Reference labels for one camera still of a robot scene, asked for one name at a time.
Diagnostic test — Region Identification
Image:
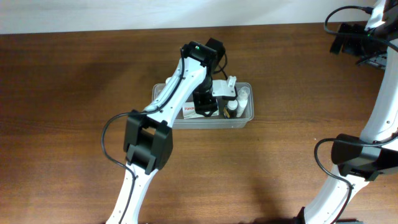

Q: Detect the white Panadol box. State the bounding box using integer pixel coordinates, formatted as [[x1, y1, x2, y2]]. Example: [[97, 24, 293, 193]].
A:
[[182, 101, 205, 119]]

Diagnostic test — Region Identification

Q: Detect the dark bottle white cap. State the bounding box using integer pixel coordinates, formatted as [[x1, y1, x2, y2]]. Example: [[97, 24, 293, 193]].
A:
[[223, 100, 238, 119]]

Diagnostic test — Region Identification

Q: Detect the white squeeze bottle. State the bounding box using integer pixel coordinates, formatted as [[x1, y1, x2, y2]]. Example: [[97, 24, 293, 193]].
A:
[[236, 86, 250, 118]]

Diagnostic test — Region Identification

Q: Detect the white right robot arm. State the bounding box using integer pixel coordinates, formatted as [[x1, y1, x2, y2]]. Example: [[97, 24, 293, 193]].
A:
[[295, 1, 397, 223]]

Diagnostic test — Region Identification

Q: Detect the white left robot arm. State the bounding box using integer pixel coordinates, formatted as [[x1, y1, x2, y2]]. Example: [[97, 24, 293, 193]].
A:
[[106, 38, 225, 223]]

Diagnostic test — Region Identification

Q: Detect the clear plastic container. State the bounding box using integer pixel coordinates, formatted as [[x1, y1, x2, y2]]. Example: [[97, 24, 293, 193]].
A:
[[151, 82, 255, 130]]

